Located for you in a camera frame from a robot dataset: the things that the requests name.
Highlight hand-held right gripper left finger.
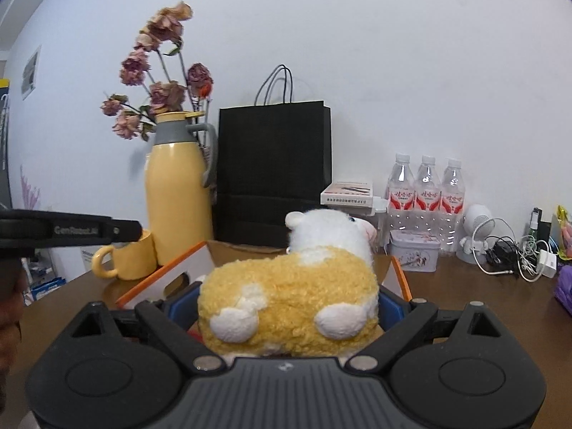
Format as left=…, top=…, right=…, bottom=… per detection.
left=67, top=283, right=226, bottom=374

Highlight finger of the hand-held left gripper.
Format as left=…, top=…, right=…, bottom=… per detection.
left=112, top=219, right=144, bottom=241

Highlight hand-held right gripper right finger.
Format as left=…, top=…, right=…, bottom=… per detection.
left=347, top=292, right=508, bottom=373

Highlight orange white cardboard box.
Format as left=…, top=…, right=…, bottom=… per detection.
left=117, top=240, right=414, bottom=336

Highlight yellow white plush toy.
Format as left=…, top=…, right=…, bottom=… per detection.
left=197, top=209, right=381, bottom=359

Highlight yellow mug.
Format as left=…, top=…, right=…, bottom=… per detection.
left=92, top=229, right=158, bottom=281

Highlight blue white packaging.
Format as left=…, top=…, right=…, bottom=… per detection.
left=20, top=250, right=68, bottom=307

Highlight yellow thermos jug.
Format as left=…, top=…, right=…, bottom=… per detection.
left=144, top=111, right=219, bottom=266

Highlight white tin box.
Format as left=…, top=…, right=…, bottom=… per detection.
left=388, top=230, right=441, bottom=274

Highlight clear seed container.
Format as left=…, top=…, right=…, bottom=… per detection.
left=369, top=197, right=390, bottom=253

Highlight dark upright panel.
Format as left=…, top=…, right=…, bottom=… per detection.
left=0, top=78, right=13, bottom=210

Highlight clear water bottle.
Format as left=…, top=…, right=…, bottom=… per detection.
left=385, top=153, right=418, bottom=237
left=440, top=158, right=466, bottom=253
left=415, top=156, right=444, bottom=235

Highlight small white desk fan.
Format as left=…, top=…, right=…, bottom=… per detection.
left=456, top=204, right=498, bottom=264

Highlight black power adapter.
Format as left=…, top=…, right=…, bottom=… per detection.
left=487, top=239, right=519, bottom=266

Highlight white flat box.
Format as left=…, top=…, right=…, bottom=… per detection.
left=320, top=182, right=374, bottom=207

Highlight dried rose bouquet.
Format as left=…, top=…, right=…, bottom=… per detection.
left=100, top=1, right=214, bottom=141

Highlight black paper bag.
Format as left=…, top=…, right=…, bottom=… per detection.
left=213, top=65, right=332, bottom=248

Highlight white charger plug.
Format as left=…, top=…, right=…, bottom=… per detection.
left=538, top=250, right=558, bottom=278

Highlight small black box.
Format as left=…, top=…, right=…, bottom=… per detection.
left=538, top=219, right=555, bottom=251

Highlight purple plastic bag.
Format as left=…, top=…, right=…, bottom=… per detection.
left=554, top=265, right=572, bottom=314

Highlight yellow snack packet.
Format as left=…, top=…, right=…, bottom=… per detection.
left=554, top=206, right=572, bottom=260

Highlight tangled white cables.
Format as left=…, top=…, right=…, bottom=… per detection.
left=474, top=219, right=555, bottom=283

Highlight wall picture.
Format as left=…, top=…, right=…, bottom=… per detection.
left=21, top=46, right=42, bottom=100

